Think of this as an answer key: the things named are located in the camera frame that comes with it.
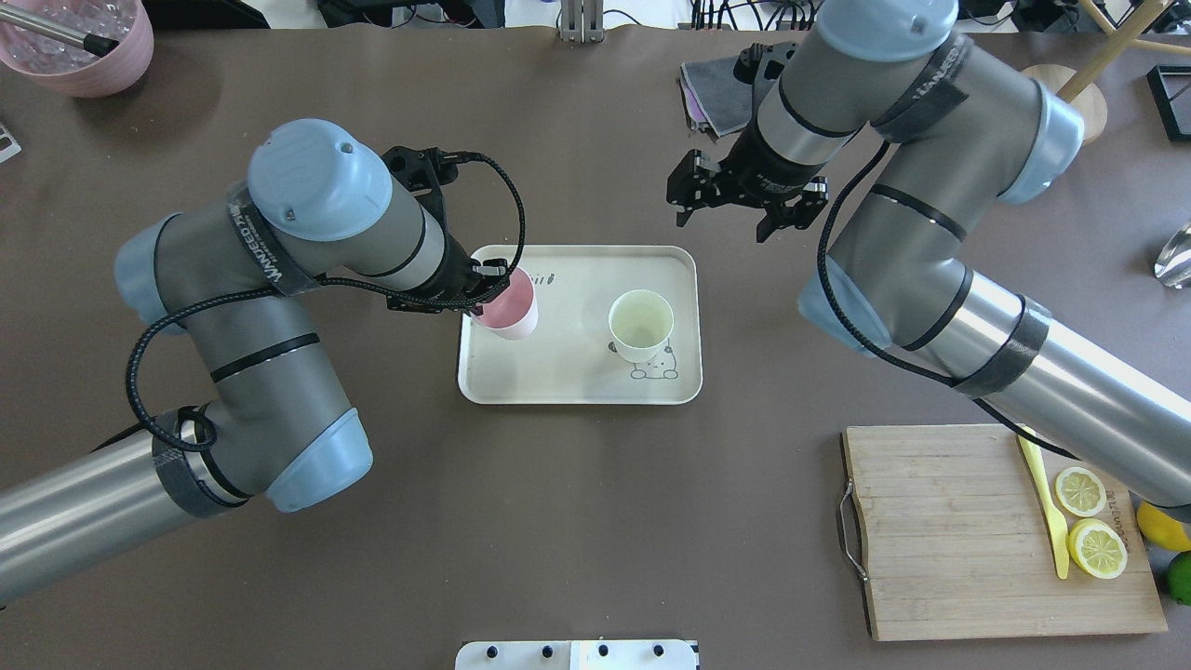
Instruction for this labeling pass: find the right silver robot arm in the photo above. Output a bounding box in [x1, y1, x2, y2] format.
[666, 1, 1190, 521]

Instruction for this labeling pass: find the lemon slice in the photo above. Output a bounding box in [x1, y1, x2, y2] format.
[1067, 518, 1129, 580]
[1053, 467, 1106, 518]

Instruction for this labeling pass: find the yellow plastic knife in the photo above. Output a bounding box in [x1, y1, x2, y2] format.
[1018, 425, 1071, 580]

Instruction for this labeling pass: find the lemon slice lower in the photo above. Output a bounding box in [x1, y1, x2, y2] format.
[1067, 518, 1129, 580]

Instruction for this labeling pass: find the pink cup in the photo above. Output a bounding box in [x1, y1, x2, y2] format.
[470, 268, 540, 342]

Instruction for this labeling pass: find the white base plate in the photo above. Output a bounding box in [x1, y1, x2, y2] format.
[454, 637, 701, 669]

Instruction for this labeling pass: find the yellow lemon left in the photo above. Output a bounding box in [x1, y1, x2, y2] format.
[1135, 502, 1190, 553]

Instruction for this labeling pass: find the clear textured glass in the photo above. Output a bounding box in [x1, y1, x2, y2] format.
[1153, 221, 1190, 289]

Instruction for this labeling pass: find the cream yellow cup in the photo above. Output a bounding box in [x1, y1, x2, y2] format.
[607, 289, 676, 364]

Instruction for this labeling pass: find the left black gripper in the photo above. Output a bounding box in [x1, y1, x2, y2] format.
[422, 234, 511, 311]

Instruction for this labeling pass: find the grey folded cloth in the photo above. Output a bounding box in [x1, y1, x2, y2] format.
[679, 56, 753, 139]

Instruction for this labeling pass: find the wooden cutting board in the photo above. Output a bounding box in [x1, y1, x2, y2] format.
[842, 424, 1167, 643]

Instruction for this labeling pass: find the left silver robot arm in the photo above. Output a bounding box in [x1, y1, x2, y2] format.
[4, 118, 519, 603]

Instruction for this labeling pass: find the wooden cup stand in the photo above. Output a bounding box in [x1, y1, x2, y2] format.
[1022, 1, 1187, 145]

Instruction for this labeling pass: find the green lime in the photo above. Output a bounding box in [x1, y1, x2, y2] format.
[1165, 551, 1191, 607]

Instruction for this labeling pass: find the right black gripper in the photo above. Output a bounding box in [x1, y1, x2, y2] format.
[666, 140, 829, 243]

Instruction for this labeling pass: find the aluminium frame post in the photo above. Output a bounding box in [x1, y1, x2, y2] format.
[559, 0, 607, 44]

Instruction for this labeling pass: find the cream rabbit tray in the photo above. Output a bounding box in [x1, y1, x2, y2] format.
[459, 245, 703, 406]

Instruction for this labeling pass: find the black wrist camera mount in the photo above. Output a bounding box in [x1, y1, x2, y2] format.
[732, 40, 798, 114]

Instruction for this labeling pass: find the lemon slice upper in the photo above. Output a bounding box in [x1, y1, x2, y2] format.
[1053, 467, 1106, 518]

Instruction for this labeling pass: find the pink bowl with ice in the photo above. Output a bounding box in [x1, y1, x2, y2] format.
[1, 1, 154, 98]

